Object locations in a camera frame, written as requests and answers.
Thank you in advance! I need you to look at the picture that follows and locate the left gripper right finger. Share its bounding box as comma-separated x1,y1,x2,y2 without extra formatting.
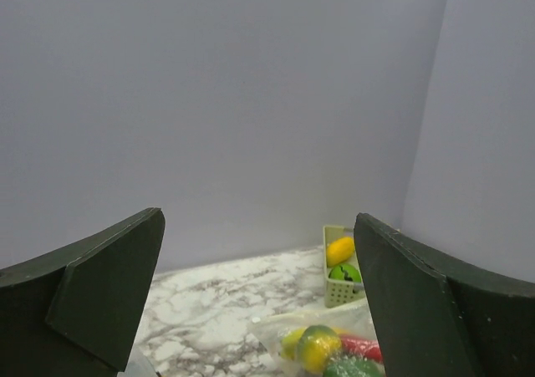
354,213,534,376

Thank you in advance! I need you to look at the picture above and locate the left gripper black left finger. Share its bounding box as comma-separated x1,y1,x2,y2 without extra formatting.
1,207,166,376

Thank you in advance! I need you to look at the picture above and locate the red toy chili pepper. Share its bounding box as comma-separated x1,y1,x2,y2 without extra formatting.
339,334,383,364

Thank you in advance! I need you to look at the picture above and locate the clear zip top bag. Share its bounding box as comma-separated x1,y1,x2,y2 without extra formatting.
248,298,386,376

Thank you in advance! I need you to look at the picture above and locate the green toy bell pepper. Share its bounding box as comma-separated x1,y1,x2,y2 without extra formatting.
323,358,384,377

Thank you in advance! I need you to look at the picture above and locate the yellow toy banana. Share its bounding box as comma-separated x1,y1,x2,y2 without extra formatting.
279,324,342,374

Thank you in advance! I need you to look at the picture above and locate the cream plastic basket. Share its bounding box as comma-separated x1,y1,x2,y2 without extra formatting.
323,225,365,308

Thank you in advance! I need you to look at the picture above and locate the yellow toy lemon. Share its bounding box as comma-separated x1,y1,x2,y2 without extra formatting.
325,236,355,268

